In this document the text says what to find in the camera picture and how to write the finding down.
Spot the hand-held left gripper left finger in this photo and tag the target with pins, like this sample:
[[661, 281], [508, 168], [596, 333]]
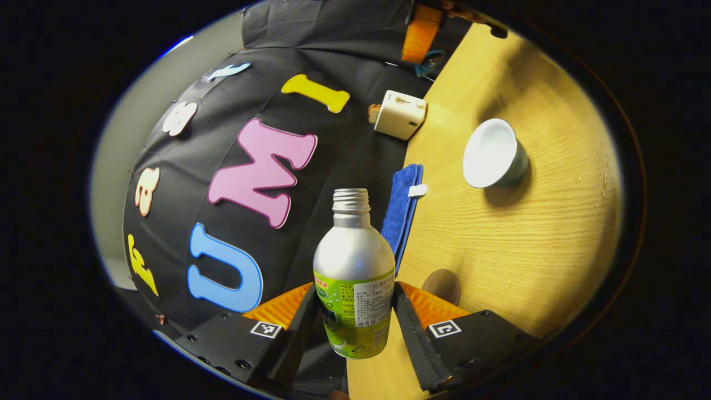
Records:
[[300, 333]]

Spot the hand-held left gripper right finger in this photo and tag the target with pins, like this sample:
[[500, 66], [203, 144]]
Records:
[[414, 344]]

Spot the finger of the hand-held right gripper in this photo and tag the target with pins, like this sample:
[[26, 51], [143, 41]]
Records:
[[420, 36]]

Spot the blue teacup lid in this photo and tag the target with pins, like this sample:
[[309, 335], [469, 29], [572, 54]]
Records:
[[430, 64]]

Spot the brown round coaster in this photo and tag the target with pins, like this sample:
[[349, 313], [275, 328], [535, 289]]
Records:
[[444, 284]]

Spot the silver water bottle green label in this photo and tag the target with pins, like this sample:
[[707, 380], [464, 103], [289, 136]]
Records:
[[353, 255]]

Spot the white teacup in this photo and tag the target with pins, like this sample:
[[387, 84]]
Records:
[[489, 153]]

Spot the white toaster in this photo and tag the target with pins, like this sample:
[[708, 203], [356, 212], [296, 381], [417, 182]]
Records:
[[400, 114]]

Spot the toast slice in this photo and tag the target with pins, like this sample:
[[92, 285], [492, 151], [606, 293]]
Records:
[[373, 113]]

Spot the blue folded towel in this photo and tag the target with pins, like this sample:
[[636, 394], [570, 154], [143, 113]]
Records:
[[402, 211]]

